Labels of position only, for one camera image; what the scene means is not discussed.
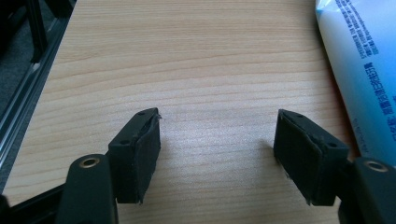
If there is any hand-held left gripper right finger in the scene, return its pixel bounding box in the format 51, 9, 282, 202
273, 108, 350, 207

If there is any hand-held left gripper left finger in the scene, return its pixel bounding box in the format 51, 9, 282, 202
106, 107, 163, 205

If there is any white and blue toothpaste tube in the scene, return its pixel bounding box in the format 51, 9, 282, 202
314, 0, 396, 168

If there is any black metal stand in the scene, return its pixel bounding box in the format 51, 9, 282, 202
24, 0, 50, 64

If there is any metal floor rail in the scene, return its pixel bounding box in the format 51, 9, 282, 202
0, 0, 78, 194

